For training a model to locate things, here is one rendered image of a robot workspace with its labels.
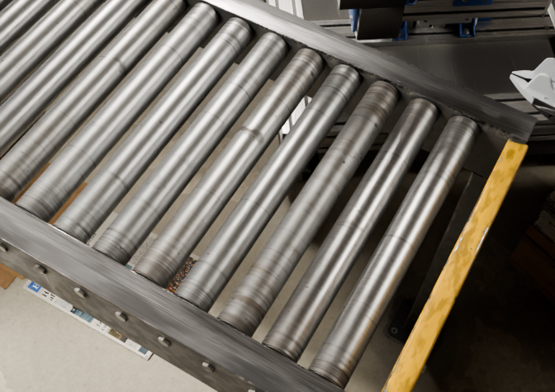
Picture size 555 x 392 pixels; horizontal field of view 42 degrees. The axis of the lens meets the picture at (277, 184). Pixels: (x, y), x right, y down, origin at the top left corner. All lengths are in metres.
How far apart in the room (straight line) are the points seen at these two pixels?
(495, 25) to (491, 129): 1.00
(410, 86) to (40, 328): 1.10
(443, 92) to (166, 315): 0.52
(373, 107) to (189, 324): 0.42
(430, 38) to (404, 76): 0.88
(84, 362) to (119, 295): 0.85
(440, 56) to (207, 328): 1.26
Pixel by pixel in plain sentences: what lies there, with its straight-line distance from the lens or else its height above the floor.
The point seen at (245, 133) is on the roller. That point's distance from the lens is 1.05.
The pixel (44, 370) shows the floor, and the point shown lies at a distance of 1.80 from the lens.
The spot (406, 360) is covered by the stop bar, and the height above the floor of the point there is 0.82.
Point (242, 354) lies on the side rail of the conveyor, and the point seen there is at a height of 0.80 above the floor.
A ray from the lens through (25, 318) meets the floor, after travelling 1.86.
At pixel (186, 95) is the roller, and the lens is 1.10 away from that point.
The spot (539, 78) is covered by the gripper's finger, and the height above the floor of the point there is 0.81.
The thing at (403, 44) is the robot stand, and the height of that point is 0.21.
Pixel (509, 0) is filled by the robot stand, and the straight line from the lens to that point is 1.74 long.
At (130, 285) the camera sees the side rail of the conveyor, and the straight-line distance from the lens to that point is 0.94.
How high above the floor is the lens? 1.65
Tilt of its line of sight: 58 degrees down
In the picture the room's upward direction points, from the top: 2 degrees clockwise
